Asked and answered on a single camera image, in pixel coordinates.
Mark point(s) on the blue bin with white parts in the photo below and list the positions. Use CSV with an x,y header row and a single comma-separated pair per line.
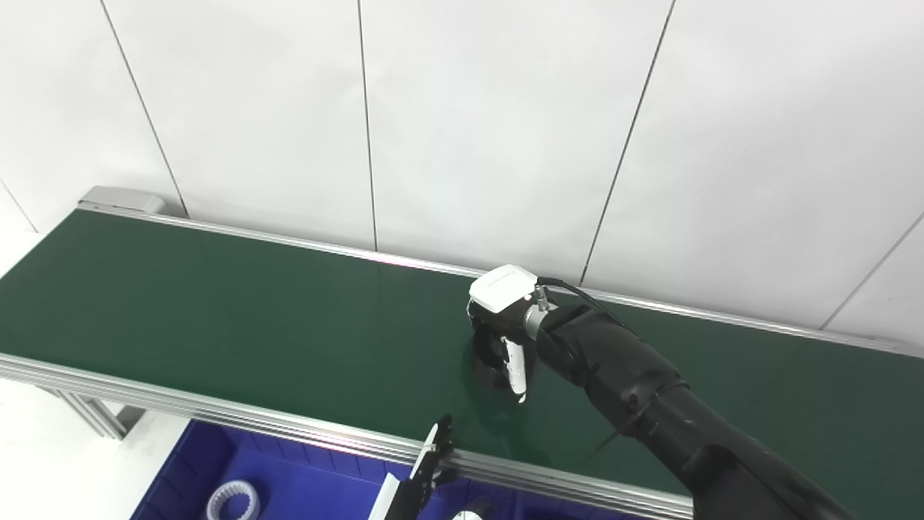
x,y
303,491

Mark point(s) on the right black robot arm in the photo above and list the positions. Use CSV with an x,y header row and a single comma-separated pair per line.
x,y
650,390

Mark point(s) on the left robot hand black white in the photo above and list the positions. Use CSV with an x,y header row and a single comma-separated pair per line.
x,y
415,498

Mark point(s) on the black cylindrical hub part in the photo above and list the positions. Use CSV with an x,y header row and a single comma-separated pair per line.
x,y
487,361

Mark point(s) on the green conveyor belt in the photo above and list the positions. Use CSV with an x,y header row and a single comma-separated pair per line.
x,y
216,412
216,303

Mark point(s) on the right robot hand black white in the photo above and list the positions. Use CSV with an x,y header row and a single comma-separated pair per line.
x,y
502,292

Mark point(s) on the aluminium conveyor support leg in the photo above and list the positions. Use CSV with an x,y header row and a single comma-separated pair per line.
x,y
94,415

